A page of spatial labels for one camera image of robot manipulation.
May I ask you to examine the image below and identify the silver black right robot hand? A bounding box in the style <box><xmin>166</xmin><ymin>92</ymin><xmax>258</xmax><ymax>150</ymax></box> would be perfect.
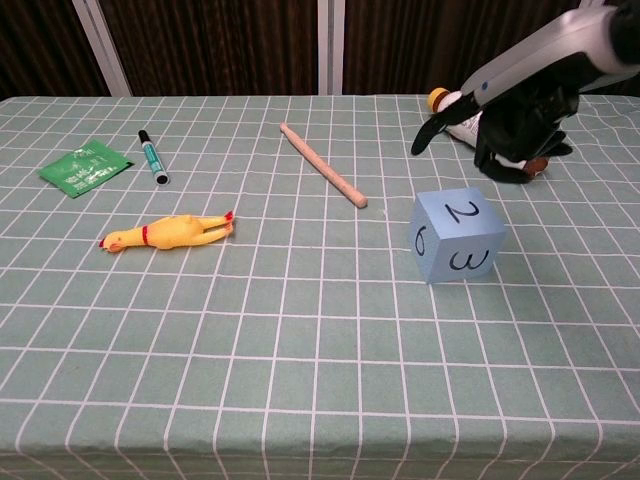
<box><xmin>410</xmin><ymin>5</ymin><xmax>617</xmax><ymax>185</ymax></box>

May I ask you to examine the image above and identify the blue numbered foam cube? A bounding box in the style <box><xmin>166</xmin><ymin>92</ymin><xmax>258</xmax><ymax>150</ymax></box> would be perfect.
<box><xmin>409</xmin><ymin>187</ymin><xmax>508</xmax><ymax>286</ymax></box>

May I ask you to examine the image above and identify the white label bottle yellow cap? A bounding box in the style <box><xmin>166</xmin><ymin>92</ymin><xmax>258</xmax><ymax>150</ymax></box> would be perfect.
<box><xmin>426</xmin><ymin>87</ymin><xmax>551</xmax><ymax>178</ymax></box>

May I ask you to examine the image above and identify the wooden drumstick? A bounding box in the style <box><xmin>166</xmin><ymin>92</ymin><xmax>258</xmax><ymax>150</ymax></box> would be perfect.
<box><xmin>279</xmin><ymin>122</ymin><xmax>369</xmax><ymax>209</ymax></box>

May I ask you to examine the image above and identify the green checkered tablecloth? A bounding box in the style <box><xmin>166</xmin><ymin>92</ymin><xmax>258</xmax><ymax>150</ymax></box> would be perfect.
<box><xmin>0</xmin><ymin>93</ymin><xmax>640</xmax><ymax>480</ymax></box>

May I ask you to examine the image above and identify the green black marker pen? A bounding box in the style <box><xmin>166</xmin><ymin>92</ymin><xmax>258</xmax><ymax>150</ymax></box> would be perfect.
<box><xmin>136</xmin><ymin>129</ymin><xmax>170</xmax><ymax>187</ymax></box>

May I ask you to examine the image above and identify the yellow rubber chicken toy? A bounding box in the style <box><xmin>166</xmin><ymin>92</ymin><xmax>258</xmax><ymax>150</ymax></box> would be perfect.
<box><xmin>98</xmin><ymin>210</ymin><xmax>236</xmax><ymax>255</ymax></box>

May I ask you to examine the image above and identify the green foil sachet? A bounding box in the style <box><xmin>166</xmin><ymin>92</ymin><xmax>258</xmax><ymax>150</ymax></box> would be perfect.
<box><xmin>37</xmin><ymin>139</ymin><xmax>136</xmax><ymax>200</ymax></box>

